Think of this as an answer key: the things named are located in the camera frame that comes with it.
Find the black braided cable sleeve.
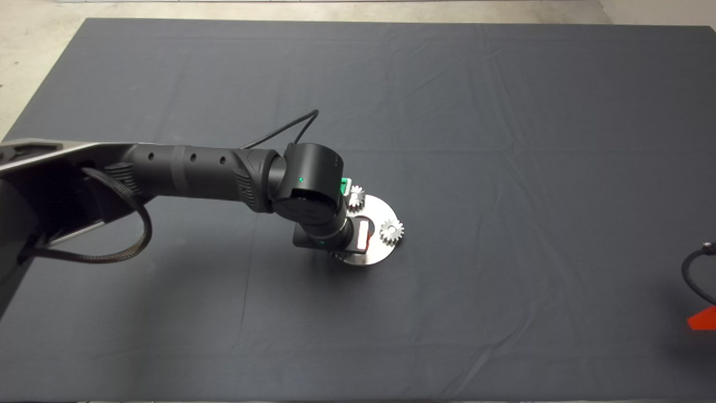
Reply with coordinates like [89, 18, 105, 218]
[20, 167, 153, 265]

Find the thin black left camera cable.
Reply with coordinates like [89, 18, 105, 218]
[241, 109, 320, 151]

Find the dark grey table cloth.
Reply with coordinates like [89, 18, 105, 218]
[0, 17, 716, 402]

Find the round metal plate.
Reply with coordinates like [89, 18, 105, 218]
[336, 193, 399, 266]

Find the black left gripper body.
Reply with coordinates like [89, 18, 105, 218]
[292, 215, 373, 254]

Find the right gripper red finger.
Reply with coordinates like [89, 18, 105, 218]
[687, 306, 716, 331]

